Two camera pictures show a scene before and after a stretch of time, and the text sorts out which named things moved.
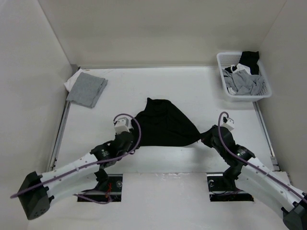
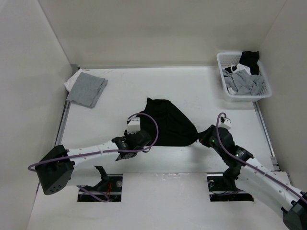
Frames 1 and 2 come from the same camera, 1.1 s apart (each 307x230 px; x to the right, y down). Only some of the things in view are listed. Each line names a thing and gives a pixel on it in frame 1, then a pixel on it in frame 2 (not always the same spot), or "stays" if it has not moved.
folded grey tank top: (87, 89) stays
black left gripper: (133, 147) to (141, 148)
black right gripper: (205, 137) stays
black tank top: (161, 124) stays
